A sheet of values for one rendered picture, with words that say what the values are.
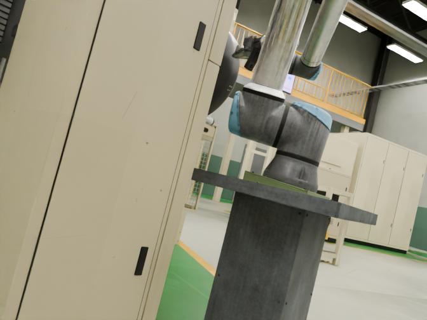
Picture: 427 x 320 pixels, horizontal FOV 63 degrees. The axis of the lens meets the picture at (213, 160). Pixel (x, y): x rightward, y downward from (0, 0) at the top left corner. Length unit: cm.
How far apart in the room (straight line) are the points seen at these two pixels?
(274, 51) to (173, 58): 38
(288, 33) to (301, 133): 32
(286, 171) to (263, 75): 32
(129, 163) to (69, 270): 27
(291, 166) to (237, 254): 33
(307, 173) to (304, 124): 16
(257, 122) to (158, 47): 43
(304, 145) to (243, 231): 34
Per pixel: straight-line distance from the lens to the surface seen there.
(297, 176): 114
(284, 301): 110
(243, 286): 116
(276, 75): 118
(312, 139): 117
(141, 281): 98
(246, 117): 116
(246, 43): 186
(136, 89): 86
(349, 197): 408
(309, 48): 156
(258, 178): 116
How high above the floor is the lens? 58
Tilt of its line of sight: 3 degrees up
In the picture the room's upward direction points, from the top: 14 degrees clockwise
